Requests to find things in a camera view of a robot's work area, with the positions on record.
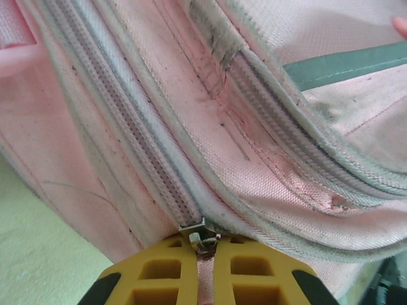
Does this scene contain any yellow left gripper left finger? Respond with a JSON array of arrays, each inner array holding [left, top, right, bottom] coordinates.
[[79, 236, 200, 305]]

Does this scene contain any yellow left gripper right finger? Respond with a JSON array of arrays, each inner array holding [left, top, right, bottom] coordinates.
[[215, 236, 338, 305]]

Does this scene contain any pink school backpack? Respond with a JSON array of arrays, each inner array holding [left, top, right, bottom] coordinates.
[[0, 0, 407, 305]]

